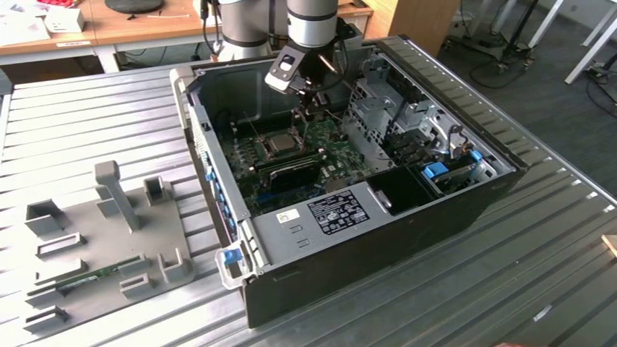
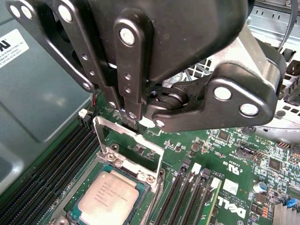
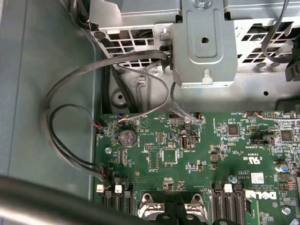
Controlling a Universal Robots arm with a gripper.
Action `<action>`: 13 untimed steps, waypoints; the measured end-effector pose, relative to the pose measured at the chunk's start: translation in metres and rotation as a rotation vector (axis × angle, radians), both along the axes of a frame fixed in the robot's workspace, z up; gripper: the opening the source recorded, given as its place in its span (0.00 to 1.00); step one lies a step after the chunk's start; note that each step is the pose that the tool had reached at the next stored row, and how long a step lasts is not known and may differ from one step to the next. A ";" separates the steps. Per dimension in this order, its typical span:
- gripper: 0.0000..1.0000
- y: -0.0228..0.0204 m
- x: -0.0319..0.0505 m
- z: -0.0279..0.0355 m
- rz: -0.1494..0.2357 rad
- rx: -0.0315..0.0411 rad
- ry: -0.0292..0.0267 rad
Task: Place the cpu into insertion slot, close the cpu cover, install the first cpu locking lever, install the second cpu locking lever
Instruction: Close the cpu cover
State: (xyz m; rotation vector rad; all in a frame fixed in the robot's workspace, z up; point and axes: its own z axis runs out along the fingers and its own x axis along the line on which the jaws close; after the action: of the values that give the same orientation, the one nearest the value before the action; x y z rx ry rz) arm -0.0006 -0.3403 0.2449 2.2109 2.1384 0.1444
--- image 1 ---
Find CPU with silver top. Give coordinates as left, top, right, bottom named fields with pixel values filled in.
left=266, top=134, right=298, bottom=153

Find black RAM slot bank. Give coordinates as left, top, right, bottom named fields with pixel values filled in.
left=233, top=116, right=298, bottom=138

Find CPU socket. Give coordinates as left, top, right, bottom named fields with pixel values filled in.
left=254, top=126, right=312, bottom=163

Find metal drive cage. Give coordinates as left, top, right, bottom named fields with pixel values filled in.
left=342, top=46, right=437, bottom=171

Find green motherboard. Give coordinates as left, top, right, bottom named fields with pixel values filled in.
left=218, top=106, right=386, bottom=218

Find wooden cabinet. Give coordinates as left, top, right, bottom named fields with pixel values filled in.
left=365, top=0, right=458, bottom=57

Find dark RAM stick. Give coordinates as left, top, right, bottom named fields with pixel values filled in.
left=250, top=150, right=322, bottom=174

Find black graphics card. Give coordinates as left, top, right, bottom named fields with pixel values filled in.
left=266, top=160, right=320, bottom=195

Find wooden top desk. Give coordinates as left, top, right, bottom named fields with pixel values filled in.
left=0, top=0, right=120, bottom=73
left=89, top=0, right=374, bottom=73

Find blue disk carrier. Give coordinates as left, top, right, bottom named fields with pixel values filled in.
left=420, top=161, right=453, bottom=181

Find black wheeled stand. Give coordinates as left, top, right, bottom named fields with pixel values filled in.
left=442, top=0, right=544, bottom=73

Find silver hard disk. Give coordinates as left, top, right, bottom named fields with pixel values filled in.
left=426, top=164, right=478, bottom=196

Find black round object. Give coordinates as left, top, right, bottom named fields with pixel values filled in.
left=104, top=0, right=165, bottom=14

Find grey power supply unit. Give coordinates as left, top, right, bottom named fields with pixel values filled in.
left=248, top=180, right=389, bottom=267

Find white cardboard box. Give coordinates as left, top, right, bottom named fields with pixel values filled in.
left=42, top=7, right=86, bottom=34

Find black PC case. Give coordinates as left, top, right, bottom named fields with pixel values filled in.
left=169, top=34, right=532, bottom=329

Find red items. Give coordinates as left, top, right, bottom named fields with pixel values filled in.
left=36, top=0, right=85, bottom=9

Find white papers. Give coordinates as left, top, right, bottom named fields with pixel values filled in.
left=0, top=0, right=52, bottom=47

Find grey parts rack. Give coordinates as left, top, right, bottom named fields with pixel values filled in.
left=21, top=160, right=198, bottom=335

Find green RAM stick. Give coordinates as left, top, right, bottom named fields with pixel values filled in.
left=52, top=257, right=145, bottom=293

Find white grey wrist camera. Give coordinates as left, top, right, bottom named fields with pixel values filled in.
left=262, top=45, right=309, bottom=95

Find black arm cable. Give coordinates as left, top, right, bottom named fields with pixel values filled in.
left=196, top=0, right=226, bottom=63

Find black orange wire bundle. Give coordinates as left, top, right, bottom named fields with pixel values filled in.
left=445, top=124, right=476, bottom=160

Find white frame table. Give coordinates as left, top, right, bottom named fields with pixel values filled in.
left=562, top=21, right=617, bottom=85
left=490, top=0, right=617, bottom=48

